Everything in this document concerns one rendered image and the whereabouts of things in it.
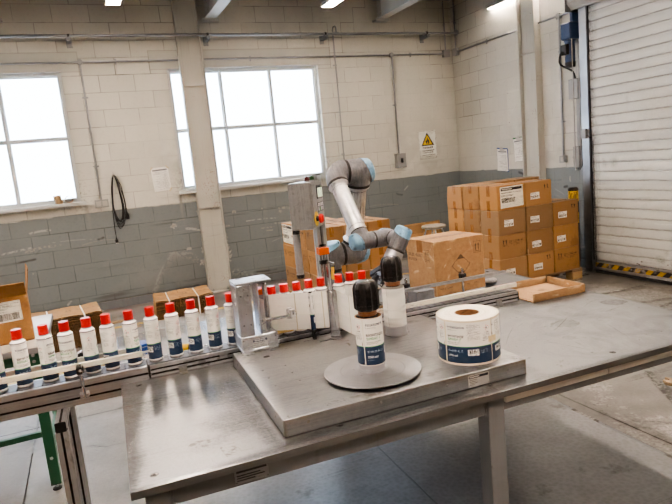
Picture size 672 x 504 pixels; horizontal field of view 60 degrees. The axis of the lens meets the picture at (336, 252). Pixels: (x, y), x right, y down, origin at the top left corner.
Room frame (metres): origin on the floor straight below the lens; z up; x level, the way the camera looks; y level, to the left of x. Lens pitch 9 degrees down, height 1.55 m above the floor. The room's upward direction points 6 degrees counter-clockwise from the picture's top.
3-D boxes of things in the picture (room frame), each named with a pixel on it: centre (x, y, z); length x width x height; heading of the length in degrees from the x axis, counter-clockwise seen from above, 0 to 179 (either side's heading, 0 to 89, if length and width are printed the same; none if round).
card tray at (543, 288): (2.75, -0.96, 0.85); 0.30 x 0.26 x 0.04; 111
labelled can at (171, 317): (2.15, 0.64, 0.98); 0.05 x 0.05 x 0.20
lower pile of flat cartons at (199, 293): (6.63, 1.81, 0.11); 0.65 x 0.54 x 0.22; 110
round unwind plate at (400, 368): (1.78, -0.08, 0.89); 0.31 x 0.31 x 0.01
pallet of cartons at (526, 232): (6.40, -1.96, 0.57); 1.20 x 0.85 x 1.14; 115
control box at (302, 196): (2.44, 0.10, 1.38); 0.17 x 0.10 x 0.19; 166
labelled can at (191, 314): (2.17, 0.57, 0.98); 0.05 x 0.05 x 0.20
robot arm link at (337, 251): (2.87, 0.03, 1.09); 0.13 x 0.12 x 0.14; 113
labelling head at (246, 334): (2.16, 0.33, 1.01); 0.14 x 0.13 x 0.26; 111
